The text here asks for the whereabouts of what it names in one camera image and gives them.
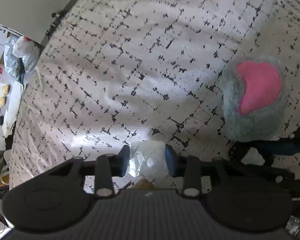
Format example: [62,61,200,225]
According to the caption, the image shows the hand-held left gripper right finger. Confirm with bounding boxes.
[165,145,243,197]

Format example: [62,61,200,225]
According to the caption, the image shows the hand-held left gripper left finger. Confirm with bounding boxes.
[49,144,131,198]

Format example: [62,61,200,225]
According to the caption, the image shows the clear plastic packet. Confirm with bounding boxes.
[126,141,171,191]

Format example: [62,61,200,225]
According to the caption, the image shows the grey plush with pink heart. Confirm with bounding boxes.
[219,55,289,142]

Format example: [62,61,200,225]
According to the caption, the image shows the black-and-white printed bed sheet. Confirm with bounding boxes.
[9,0,300,196]

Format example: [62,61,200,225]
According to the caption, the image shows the white floor mat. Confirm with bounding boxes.
[2,81,24,137]

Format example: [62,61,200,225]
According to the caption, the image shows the white plastic bag red print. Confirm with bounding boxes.
[12,35,41,73]

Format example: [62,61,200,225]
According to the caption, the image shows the black sandals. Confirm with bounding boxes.
[43,10,63,38]

